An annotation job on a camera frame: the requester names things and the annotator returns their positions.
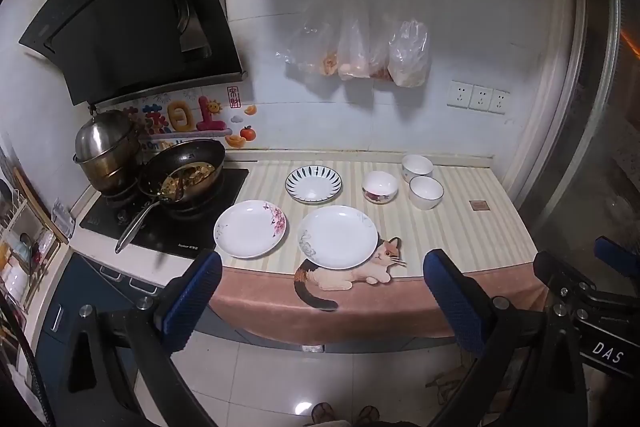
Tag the stainless steel steamer pot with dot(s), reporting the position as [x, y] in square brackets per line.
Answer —
[107, 142]

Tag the striped counter mat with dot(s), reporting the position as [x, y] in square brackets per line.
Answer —
[450, 227]

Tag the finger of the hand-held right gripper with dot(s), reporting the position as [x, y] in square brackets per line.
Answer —
[612, 249]
[555, 269]

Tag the black range hood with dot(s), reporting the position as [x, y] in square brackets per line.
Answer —
[125, 22]

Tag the red patterned white bowl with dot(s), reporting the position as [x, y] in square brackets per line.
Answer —
[380, 184]

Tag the black glass cooktop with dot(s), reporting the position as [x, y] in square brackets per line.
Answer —
[220, 212]

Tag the white wall socket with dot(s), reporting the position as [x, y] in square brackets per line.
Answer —
[499, 102]
[459, 94]
[481, 98]

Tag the white plate with grey flowers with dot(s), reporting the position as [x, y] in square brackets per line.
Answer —
[340, 237]

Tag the person's foot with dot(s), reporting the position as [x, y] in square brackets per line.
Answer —
[367, 416]
[322, 414]

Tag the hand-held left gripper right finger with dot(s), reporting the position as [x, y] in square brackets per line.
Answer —
[450, 297]

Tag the blue striped plate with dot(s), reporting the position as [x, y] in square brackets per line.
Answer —
[315, 184]

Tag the cat-shaped applique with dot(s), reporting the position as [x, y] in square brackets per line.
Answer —
[340, 279]

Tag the clear plastic bag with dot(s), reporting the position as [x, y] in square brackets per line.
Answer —
[354, 52]
[315, 42]
[410, 57]
[382, 67]

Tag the wooden dish rack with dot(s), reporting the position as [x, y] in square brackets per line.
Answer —
[30, 232]

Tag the white bowl with dark rim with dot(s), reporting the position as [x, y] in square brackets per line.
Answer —
[426, 193]
[417, 167]

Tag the colourful wall stickers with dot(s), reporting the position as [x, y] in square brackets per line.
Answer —
[180, 119]

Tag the small brown square tile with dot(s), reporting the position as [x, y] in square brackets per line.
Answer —
[478, 205]

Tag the person's left foot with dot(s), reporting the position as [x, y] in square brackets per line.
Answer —
[322, 414]

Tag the black wok with food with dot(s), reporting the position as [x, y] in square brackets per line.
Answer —
[185, 172]

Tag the person's right foot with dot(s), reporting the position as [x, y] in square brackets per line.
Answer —
[367, 416]

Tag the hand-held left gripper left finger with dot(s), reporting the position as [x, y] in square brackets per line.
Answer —
[192, 302]

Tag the dark blue kitchen cabinet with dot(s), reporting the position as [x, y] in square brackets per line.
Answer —
[75, 287]

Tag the white plate with pink flowers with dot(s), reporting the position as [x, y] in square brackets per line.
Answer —
[247, 229]

